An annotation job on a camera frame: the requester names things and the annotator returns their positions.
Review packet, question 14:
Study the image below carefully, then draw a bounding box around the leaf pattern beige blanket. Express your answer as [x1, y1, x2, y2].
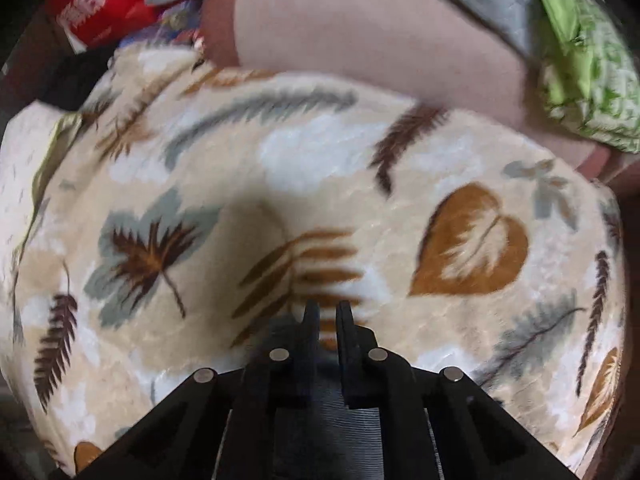
[1, 47, 628, 478]

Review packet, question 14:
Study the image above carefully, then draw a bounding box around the white pillow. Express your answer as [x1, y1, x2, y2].
[0, 101, 65, 282]

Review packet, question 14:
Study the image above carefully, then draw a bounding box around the green patterned cloth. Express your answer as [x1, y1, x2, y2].
[539, 0, 639, 154]

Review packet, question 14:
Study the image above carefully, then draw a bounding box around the red printed bag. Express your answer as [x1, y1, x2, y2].
[46, 0, 163, 48]

